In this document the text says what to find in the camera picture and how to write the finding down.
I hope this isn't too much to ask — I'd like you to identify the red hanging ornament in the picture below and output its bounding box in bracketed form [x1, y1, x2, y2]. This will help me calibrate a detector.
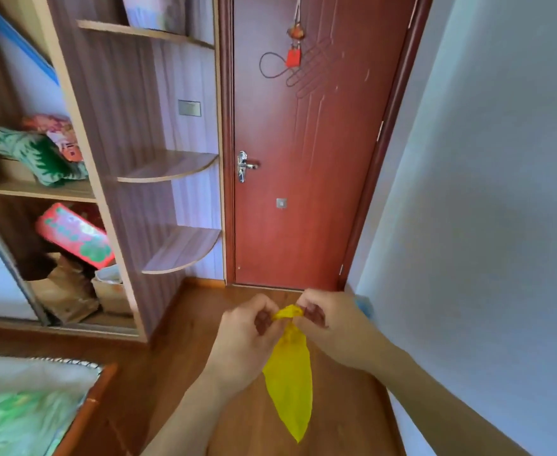
[285, 0, 306, 69]

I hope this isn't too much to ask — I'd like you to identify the person's right hand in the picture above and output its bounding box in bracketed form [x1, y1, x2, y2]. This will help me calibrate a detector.
[294, 288, 397, 373]

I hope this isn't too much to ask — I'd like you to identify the wooden wardrobe with shelves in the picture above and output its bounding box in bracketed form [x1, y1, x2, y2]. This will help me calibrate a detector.
[0, 0, 225, 343]

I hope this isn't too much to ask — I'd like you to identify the red patterned box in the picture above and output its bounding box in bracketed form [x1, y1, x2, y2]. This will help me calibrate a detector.
[35, 202, 116, 269]

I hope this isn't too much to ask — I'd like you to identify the person's left hand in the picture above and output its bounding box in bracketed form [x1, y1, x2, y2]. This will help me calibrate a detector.
[206, 294, 287, 397]

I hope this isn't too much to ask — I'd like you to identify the bed with green sheet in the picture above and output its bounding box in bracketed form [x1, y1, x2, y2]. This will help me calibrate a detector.
[0, 355, 118, 456]

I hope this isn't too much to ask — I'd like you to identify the cardboard box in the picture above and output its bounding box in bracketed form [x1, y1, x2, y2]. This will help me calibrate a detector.
[92, 265, 133, 315]

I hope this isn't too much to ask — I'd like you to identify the person's right forearm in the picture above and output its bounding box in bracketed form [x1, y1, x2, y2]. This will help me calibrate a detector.
[366, 342, 531, 456]

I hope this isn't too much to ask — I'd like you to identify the red wooden door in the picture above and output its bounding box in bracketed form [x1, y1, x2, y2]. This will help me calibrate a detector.
[233, 0, 419, 291]

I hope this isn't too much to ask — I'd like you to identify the brown paper bag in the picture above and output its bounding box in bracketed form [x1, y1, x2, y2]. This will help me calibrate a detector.
[28, 254, 101, 324]

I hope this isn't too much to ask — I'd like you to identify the green patterned blanket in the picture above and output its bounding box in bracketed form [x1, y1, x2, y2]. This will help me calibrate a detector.
[0, 126, 89, 187]

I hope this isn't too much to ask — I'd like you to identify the silver door handle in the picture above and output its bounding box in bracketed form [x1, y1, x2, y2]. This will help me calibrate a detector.
[237, 151, 259, 184]

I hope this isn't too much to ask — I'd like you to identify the black cord loop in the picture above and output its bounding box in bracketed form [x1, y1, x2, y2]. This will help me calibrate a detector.
[259, 51, 290, 79]

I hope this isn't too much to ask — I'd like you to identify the person's left forearm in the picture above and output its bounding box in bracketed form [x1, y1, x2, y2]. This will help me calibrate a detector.
[141, 365, 241, 456]

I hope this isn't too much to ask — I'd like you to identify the orange patterned packet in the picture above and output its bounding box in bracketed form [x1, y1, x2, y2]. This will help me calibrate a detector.
[21, 114, 84, 163]

